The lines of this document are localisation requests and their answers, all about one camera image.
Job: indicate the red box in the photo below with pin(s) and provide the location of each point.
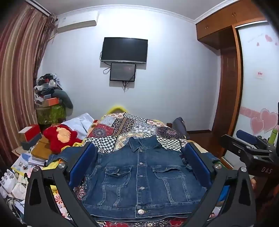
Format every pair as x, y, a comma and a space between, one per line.
30, 132

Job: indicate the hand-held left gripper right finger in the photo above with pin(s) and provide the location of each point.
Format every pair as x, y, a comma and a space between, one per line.
196, 162

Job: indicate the red plush toy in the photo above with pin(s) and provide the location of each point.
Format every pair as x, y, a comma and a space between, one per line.
52, 139

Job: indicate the striped brown curtain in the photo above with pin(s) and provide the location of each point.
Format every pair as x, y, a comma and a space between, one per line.
17, 76

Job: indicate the pile of clothes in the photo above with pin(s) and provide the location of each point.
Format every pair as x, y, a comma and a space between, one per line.
46, 84

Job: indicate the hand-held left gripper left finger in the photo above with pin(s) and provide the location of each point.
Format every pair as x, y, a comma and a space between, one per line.
84, 162

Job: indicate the orange box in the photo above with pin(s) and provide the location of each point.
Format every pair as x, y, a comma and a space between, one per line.
51, 101

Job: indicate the brown cardboard sheet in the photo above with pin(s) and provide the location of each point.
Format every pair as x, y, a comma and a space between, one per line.
40, 151

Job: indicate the red and white sticker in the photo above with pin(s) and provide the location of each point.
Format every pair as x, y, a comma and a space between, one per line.
259, 74

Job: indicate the white heart-print sliding door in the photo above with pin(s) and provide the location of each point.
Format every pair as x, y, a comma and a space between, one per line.
255, 102

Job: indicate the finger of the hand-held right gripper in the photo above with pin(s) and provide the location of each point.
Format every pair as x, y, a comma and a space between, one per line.
247, 136
232, 144

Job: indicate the black wall television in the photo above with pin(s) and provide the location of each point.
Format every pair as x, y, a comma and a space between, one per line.
124, 49

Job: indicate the green patterned box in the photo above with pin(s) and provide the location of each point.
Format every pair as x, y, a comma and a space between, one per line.
51, 114

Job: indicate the patchwork printed blanket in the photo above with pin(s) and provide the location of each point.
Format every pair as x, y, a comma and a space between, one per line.
130, 124

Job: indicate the white air conditioner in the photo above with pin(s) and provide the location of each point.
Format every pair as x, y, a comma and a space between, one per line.
76, 21

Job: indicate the dark grey bag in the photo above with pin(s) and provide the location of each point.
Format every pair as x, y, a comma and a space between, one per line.
179, 125

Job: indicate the pile of books and papers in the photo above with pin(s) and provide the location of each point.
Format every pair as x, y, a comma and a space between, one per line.
24, 162

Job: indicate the dark grey box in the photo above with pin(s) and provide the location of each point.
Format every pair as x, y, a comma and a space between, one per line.
32, 143

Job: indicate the white cloth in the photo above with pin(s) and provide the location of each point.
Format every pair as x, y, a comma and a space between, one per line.
85, 122

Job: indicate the wooden wardrobe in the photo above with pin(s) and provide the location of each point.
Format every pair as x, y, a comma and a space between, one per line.
227, 76

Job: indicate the grey neck pillow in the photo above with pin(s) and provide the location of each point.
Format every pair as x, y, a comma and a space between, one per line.
65, 98

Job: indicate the white paper packets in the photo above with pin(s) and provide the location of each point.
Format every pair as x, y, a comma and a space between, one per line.
9, 183

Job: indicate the green bottle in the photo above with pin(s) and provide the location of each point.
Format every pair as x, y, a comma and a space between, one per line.
274, 135

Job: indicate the blue denim jacket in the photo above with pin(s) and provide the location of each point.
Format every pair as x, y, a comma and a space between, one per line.
139, 176

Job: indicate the small black wall monitor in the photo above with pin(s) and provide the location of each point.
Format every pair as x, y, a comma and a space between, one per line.
122, 72

